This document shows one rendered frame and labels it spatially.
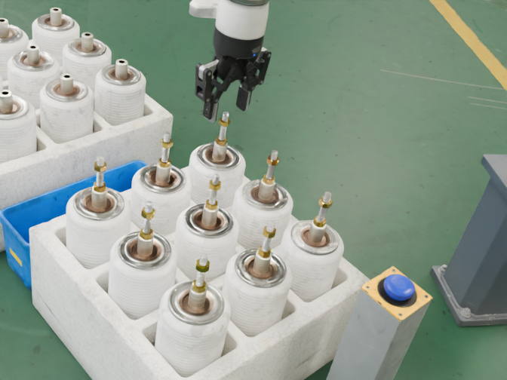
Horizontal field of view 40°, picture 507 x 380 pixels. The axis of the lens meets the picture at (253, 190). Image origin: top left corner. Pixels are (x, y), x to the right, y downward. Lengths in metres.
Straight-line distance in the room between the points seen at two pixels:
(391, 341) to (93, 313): 0.42
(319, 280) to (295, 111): 0.84
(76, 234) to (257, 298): 0.29
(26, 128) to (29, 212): 0.15
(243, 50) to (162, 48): 0.99
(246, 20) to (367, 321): 0.45
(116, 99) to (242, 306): 0.53
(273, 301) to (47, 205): 0.50
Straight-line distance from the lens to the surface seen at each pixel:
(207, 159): 1.19
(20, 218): 1.30
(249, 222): 1.12
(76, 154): 1.32
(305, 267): 1.06
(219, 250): 1.05
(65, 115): 1.31
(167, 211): 1.12
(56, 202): 1.32
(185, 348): 0.95
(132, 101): 1.37
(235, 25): 1.03
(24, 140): 1.28
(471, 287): 1.38
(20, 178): 1.28
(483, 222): 1.33
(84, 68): 1.44
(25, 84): 1.40
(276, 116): 1.81
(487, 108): 2.14
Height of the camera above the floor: 0.96
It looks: 38 degrees down
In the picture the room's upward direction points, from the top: 12 degrees clockwise
